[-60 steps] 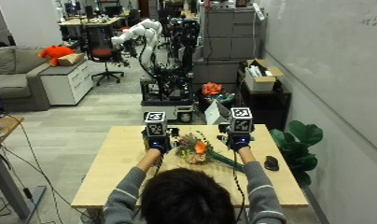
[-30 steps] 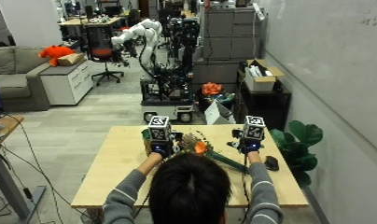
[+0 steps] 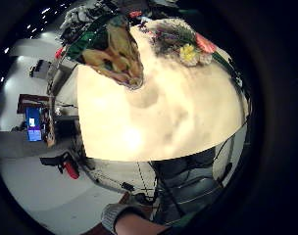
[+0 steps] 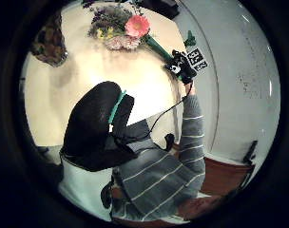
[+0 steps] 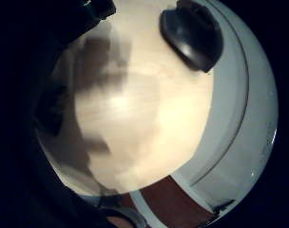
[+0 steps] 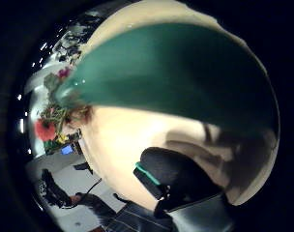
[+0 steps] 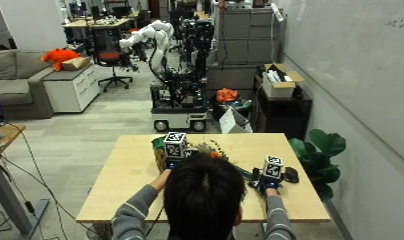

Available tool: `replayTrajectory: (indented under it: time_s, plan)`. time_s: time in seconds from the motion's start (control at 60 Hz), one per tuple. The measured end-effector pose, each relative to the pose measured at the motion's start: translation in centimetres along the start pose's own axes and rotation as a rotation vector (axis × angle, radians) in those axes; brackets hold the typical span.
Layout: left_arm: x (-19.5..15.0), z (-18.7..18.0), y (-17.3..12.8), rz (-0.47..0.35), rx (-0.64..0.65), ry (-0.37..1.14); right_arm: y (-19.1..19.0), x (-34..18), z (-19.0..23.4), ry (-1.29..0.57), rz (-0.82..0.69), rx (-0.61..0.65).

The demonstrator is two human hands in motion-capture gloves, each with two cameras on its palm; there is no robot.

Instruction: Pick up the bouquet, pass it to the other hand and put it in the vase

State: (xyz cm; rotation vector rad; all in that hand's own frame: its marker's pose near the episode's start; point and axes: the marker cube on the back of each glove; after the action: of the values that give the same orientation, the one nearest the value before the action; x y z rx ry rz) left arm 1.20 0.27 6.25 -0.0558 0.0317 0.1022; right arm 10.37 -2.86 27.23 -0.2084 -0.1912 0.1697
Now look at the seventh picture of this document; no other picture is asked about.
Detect person's left hand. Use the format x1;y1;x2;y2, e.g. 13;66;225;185
164;158;192;172

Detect person's right hand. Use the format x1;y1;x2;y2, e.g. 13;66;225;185
250;167;286;197

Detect green flower stem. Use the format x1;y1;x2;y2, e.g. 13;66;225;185
230;163;262;188

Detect white marker cube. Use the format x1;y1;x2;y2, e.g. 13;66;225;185
262;155;286;181
163;131;189;160

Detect black oval object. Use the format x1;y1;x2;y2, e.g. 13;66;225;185
284;166;301;184

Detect dried flower bouquet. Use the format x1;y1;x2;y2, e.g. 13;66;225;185
187;139;233;165

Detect the person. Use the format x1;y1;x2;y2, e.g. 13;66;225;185
111;152;298;240

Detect green potted plant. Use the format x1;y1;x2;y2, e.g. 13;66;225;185
289;128;348;203

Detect white paper box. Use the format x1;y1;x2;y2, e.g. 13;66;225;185
219;106;254;135

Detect black shelf unit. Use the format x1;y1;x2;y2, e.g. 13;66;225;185
253;74;314;141

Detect green leaf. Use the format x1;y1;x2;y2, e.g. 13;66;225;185
151;135;168;151

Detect orange cloth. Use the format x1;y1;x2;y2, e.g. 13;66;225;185
216;87;241;103

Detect open cardboard box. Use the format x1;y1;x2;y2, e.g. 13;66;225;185
261;63;306;99

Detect whiteboard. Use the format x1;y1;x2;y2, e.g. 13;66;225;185
280;0;404;168

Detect black robot equipment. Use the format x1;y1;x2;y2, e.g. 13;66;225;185
180;18;216;78

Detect grey filing cabinets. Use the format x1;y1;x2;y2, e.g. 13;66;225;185
215;6;284;66

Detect white power strip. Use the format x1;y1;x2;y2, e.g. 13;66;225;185
270;2;285;23

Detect white drawer cabinet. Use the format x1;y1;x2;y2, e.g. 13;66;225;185
41;63;101;114

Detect black office chair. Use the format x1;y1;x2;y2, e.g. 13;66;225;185
91;25;136;93

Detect small cardboard box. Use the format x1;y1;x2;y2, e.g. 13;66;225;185
61;56;93;72

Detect orange plush toy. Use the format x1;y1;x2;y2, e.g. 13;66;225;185
41;48;83;72

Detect wooden office desks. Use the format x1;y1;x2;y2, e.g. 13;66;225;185
61;17;133;45

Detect wooden side desk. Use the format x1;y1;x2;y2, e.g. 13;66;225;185
0;123;51;238

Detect grey sofa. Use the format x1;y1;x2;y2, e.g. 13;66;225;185
0;49;57;120

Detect black cable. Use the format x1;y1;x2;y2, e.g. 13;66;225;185
2;122;93;234

